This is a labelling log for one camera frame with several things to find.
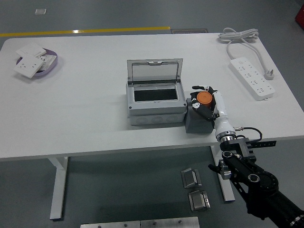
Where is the red cabinet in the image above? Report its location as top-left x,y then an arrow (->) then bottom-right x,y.
294,4 -> 304,25

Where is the white table leg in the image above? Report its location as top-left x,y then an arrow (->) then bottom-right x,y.
209,144 -> 236,203
48,156 -> 70,220

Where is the white wall socket plate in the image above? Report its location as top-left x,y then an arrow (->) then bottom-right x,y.
13,54 -> 45,79

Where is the grey metal plate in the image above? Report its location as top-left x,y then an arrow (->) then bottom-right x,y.
80,221 -> 142,228
140,216 -> 200,228

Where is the white wall switch plate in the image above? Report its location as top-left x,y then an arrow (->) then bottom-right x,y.
15,43 -> 47,58

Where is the grey junction box clear lid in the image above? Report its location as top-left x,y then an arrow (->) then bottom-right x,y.
125,58 -> 188,126

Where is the white power strip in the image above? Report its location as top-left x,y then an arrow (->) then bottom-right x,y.
228,57 -> 276,102

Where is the metal hinge block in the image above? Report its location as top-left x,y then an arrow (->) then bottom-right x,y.
188,190 -> 211,212
180,167 -> 203,189

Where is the purple oval tray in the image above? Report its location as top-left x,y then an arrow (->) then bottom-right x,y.
15,48 -> 59,77

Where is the dark floor plate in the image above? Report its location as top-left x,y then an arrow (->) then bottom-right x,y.
171,28 -> 209,35

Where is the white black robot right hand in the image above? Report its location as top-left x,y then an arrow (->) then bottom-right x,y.
189,85 -> 236,139

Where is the white power cord with plug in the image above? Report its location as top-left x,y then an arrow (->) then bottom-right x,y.
218,27 -> 275,81

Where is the orange cylinder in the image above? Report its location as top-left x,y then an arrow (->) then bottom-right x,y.
196,91 -> 213,108

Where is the white socket with printed label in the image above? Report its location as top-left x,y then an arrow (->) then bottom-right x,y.
38,54 -> 58,71

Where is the grey cube block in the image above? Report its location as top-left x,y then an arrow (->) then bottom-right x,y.
184,97 -> 215,134

